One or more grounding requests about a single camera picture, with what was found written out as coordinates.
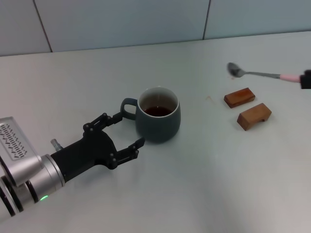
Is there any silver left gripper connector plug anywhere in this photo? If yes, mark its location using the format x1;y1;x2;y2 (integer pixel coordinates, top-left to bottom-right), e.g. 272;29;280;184
50;138;64;152

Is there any flat dark wooden block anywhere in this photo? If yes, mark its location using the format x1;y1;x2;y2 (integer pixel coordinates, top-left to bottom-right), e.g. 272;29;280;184
223;87;256;109

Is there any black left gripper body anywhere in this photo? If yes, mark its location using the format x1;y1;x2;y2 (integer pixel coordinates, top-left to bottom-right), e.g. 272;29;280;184
50;123;120;183

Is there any notched light wooden block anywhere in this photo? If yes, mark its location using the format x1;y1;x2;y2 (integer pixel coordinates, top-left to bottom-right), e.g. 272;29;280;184
237;102;272;132

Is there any metal spoon with pink handle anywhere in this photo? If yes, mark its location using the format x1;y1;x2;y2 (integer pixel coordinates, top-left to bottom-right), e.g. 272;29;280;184
227;62;302;83

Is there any dark grey ceramic cup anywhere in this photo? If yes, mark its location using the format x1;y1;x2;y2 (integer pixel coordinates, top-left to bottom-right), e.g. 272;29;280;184
120;86;182;144

